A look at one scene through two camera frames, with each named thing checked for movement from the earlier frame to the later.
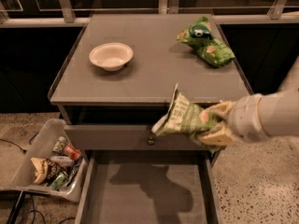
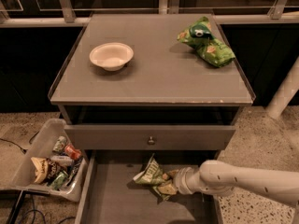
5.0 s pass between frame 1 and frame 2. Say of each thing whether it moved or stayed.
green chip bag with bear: stayed
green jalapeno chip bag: moved
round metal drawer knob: stayed
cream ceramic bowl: stayed
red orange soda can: stayed
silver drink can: stayed
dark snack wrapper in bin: stayed
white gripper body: moved
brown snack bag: stayed
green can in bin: stayed
